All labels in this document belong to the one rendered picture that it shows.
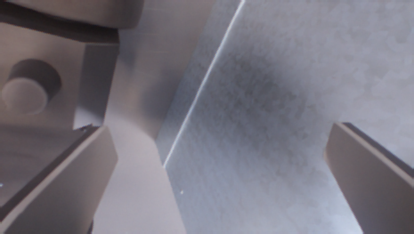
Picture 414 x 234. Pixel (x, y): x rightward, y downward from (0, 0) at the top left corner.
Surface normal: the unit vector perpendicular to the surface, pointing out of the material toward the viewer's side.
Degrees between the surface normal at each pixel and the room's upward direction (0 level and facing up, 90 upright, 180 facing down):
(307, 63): 90
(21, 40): 0
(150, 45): 0
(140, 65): 0
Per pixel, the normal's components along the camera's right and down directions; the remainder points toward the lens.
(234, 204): -0.82, -0.18
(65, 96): 0.37, 0.53
